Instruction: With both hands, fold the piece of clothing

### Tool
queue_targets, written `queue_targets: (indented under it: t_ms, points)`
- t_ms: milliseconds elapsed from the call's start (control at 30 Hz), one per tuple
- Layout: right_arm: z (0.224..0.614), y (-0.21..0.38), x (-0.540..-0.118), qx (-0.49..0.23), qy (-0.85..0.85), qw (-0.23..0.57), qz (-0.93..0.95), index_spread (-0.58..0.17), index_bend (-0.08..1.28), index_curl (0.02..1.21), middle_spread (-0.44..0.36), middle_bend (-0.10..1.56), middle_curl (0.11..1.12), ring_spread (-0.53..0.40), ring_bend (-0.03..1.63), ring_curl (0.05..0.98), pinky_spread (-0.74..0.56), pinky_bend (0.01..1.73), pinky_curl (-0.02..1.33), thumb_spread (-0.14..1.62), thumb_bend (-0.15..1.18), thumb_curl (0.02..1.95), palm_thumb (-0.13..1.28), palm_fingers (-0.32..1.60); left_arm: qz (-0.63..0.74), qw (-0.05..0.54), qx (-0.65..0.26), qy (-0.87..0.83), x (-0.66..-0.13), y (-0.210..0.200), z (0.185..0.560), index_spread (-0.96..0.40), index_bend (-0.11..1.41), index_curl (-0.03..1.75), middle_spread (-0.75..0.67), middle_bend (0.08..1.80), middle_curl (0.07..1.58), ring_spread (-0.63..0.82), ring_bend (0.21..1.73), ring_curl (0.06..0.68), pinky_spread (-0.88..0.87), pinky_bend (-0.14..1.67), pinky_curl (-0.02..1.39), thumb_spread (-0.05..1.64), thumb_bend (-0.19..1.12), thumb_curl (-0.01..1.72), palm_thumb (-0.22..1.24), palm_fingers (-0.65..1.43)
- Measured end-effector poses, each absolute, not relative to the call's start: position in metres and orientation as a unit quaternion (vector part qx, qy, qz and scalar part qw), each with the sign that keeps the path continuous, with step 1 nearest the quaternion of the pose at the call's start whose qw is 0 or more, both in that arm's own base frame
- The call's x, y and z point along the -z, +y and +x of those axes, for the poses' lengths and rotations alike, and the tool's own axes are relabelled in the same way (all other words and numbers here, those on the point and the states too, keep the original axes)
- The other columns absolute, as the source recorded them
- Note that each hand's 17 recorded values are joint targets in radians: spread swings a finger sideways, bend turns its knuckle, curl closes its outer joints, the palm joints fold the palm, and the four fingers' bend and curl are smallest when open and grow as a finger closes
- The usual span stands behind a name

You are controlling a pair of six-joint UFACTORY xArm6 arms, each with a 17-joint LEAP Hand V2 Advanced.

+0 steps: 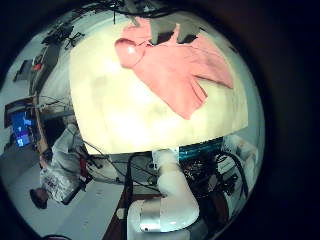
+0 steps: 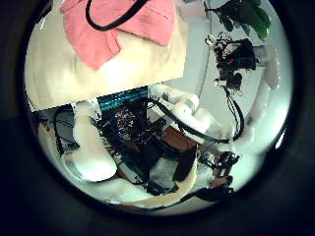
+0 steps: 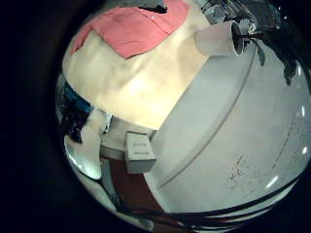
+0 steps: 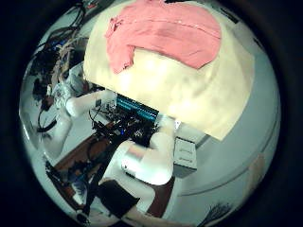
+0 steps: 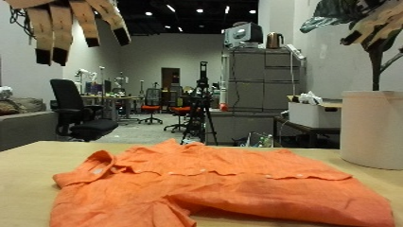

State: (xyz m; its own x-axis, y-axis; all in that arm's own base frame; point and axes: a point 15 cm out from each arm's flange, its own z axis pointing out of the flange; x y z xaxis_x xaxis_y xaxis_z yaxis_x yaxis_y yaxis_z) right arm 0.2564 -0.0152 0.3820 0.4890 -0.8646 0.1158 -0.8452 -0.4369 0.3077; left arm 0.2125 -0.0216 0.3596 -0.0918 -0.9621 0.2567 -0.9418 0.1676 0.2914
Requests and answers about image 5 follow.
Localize white power strip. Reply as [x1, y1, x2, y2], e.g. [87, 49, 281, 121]
[284, 44, 307, 61]

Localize white crumpled bag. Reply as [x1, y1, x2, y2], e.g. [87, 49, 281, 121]
[296, 90, 324, 106]

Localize copper kettle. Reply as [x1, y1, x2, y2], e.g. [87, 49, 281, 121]
[265, 31, 285, 50]

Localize orange button shirt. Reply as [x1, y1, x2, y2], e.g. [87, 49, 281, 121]
[49, 138, 396, 227]

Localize grey box appliance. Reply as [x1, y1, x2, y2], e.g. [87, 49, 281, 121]
[223, 22, 264, 49]

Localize wooden side table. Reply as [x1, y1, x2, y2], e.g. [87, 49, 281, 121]
[272, 95, 343, 149]

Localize grey sofa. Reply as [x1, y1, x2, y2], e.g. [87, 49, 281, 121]
[0, 110, 59, 152]

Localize white round plant pot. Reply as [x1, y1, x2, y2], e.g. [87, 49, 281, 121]
[339, 90, 403, 170]

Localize low grey counter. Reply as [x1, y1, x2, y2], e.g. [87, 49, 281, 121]
[204, 108, 287, 147]

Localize black camera tripod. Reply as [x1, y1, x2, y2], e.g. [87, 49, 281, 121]
[179, 61, 219, 147]

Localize brown door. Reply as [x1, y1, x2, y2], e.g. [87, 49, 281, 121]
[159, 67, 180, 91]

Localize white storage box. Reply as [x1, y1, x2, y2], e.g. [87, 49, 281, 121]
[287, 101, 343, 129]

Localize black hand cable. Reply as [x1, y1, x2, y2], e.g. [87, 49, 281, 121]
[7, 7, 35, 40]

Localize green plastic bottles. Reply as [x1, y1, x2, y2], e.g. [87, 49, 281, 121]
[255, 134, 273, 148]

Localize brown cushion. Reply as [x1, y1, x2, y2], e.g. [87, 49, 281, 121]
[0, 96, 46, 116]

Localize black office chair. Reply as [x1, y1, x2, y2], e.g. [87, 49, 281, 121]
[49, 79, 119, 142]

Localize orange mesh-back office chair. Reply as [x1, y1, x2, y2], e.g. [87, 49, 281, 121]
[136, 88, 163, 125]

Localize green leafy plant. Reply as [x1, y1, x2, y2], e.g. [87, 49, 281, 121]
[297, 0, 403, 93]

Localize wooden background desk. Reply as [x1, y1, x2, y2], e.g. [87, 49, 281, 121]
[81, 95, 142, 122]

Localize grey filing cabinet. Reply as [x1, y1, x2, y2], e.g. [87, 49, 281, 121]
[224, 46, 307, 114]

